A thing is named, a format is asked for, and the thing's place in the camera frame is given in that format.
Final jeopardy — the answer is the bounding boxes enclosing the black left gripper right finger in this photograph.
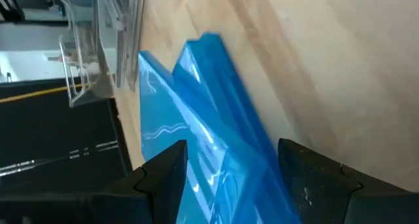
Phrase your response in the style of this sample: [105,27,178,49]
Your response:
[277,138,419,224]

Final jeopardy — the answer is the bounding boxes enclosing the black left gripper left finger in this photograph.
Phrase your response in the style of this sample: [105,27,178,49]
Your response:
[0,139,189,224]

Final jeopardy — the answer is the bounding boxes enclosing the blue jewel case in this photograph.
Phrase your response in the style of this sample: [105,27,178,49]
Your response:
[172,32,289,185]
[137,50,304,224]

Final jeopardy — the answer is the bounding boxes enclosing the curtain stand pole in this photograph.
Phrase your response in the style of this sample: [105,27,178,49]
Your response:
[0,140,119,177]

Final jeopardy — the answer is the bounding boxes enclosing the black curtain panel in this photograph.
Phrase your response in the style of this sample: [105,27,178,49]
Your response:
[0,79,134,198]

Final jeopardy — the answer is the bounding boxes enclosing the clear plastic bin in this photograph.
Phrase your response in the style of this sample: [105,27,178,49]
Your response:
[58,0,147,109]

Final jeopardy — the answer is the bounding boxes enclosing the yellow hanging cable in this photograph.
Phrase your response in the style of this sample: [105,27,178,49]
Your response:
[0,83,96,105]

